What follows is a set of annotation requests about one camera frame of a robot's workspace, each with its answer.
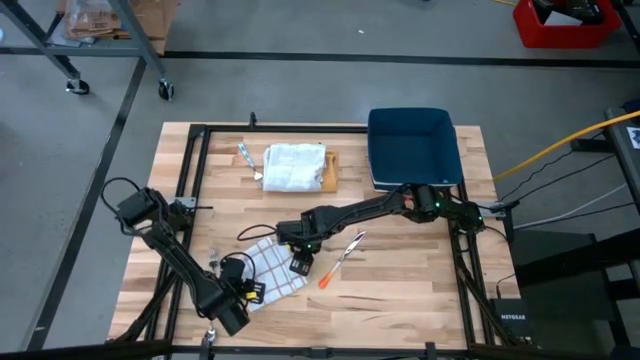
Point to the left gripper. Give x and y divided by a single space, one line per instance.
227 312

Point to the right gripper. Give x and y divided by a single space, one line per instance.
320 225

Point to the white red-checked towel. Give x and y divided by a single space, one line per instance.
274 272

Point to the white waffle-weave towel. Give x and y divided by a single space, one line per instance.
292 170

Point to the orange towel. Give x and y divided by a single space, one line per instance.
330 172

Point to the blue fabric bin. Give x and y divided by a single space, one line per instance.
410 145

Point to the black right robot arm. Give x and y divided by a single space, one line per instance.
380 207

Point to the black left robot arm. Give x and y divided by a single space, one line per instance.
170 250

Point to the black side stand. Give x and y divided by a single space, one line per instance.
565 260

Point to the brown cardboard stack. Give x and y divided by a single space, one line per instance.
155 20

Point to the dark grey desk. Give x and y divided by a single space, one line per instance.
625 165

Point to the red plastic crate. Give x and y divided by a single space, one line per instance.
565 36

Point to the black device in crate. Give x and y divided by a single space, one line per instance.
580 7

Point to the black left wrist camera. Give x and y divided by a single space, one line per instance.
233 271

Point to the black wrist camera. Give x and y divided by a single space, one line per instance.
288 232
233 271

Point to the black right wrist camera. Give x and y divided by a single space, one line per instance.
288 232

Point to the black aluminium rig frame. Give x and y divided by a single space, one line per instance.
300 129

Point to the black Netgear network switch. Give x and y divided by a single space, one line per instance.
512 320

